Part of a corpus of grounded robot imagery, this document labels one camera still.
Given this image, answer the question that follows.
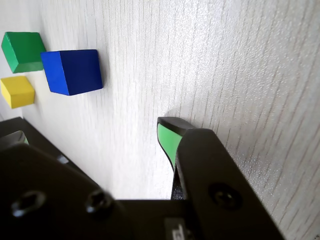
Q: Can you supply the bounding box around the yellow wooden cube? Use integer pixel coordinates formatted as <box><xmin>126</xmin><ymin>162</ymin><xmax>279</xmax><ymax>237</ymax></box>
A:
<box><xmin>0</xmin><ymin>75</ymin><xmax>36</xmax><ymax>109</ymax></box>

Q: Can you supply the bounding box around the green wooden cube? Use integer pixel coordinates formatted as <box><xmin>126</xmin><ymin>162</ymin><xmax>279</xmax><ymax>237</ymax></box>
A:
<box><xmin>0</xmin><ymin>31</ymin><xmax>47</xmax><ymax>74</ymax></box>

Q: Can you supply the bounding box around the blue wooden cube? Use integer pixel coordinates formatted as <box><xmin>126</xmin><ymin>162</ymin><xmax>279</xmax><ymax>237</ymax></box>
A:
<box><xmin>40</xmin><ymin>49</ymin><xmax>104</xmax><ymax>97</ymax></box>

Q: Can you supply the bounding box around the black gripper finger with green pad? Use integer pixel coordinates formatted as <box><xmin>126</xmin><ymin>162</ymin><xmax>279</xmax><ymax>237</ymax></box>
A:
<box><xmin>156</xmin><ymin>116</ymin><xmax>286</xmax><ymax>240</ymax></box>
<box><xmin>0</xmin><ymin>116</ymin><xmax>132</xmax><ymax>240</ymax></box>

